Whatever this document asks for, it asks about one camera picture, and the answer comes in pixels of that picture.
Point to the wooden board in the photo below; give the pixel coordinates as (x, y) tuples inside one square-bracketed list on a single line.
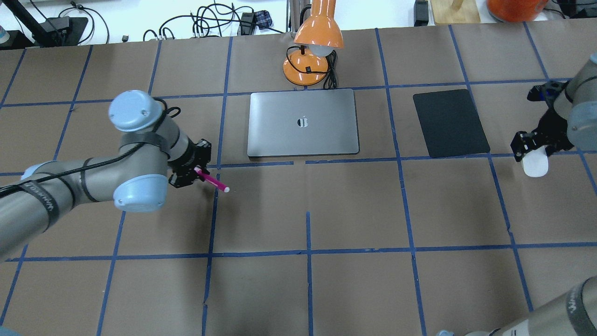
[(450, 12)]

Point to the aluminium frame post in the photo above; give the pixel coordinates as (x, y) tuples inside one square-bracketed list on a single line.
[(294, 9)]

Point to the black mousepad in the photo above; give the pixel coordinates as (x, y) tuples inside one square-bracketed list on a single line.
[(450, 123)]

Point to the silver laptop notebook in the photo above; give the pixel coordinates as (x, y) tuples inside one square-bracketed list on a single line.
[(301, 123)]

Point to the pink pen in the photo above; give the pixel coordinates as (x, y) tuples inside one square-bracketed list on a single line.
[(203, 176)]

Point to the orange desk lamp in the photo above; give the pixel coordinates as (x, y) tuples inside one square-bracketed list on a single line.
[(311, 59)]

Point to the white computer mouse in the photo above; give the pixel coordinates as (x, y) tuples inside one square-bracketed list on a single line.
[(535, 163)]

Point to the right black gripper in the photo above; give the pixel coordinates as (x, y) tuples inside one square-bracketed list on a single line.
[(554, 125)]

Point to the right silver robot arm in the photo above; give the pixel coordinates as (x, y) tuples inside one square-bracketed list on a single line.
[(570, 121)]

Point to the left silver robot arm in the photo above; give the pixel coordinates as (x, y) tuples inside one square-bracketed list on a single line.
[(154, 153)]

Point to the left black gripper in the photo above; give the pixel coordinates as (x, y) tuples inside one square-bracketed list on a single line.
[(185, 163)]

